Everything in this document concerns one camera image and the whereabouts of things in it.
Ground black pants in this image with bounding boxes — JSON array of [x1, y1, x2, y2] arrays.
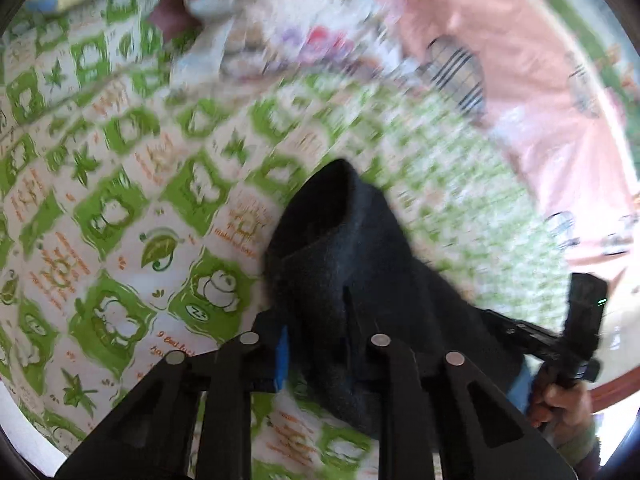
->
[[262, 158, 526, 441]]

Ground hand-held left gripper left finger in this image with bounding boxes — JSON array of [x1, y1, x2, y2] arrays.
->
[[54, 310, 292, 480]]

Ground dark red cloth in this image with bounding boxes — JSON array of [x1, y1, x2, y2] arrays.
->
[[149, 0, 202, 42]]

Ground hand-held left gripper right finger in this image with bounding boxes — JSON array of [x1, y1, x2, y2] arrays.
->
[[344, 284, 577, 480]]

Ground green printed bedsheet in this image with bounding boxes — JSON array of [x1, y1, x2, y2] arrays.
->
[[0, 0, 591, 480]]

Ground pink quilt with plaid hearts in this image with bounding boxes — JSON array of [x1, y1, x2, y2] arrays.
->
[[395, 0, 640, 281]]

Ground person's right forearm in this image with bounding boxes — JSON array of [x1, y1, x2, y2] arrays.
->
[[547, 419, 604, 468]]

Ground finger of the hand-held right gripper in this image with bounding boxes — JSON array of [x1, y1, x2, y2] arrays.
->
[[480, 309, 567, 362]]

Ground person's right hand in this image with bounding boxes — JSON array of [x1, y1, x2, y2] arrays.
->
[[527, 379, 595, 432]]

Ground white floral blanket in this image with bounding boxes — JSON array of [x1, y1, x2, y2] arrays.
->
[[185, 0, 416, 86]]

